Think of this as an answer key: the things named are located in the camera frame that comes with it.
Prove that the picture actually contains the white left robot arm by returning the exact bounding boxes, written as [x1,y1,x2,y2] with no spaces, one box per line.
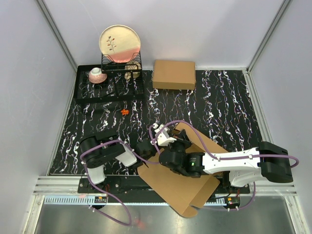
[79,130,156,193]

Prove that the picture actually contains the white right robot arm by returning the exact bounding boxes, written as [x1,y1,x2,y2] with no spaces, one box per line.
[156,130,293,193]

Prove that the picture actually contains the closed brown cardboard box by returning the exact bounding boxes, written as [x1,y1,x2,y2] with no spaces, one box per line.
[152,59,196,90]

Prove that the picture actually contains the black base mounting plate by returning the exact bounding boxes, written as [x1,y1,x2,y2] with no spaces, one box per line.
[77,175,251,204]

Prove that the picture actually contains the small orange flower toy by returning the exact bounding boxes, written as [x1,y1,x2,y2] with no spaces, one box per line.
[121,109,130,116]

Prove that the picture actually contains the beige cup in rack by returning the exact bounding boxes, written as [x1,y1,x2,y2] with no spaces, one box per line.
[124,61,141,80]

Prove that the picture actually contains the pink ceramic bowl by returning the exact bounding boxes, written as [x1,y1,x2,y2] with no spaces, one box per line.
[88,67,107,84]

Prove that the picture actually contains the beige and pink plate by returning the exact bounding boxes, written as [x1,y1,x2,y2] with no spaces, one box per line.
[99,25,141,63]

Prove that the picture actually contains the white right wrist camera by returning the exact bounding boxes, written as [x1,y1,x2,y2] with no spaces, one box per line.
[152,123,176,147]

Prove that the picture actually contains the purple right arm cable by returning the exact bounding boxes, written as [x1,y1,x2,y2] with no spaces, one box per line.
[149,119,300,211]

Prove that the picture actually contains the black wire tray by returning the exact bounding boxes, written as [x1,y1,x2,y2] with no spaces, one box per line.
[73,64,144,105]

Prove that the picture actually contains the black wire plate rack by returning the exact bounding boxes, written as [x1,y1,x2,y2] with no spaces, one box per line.
[101,52,142,74]

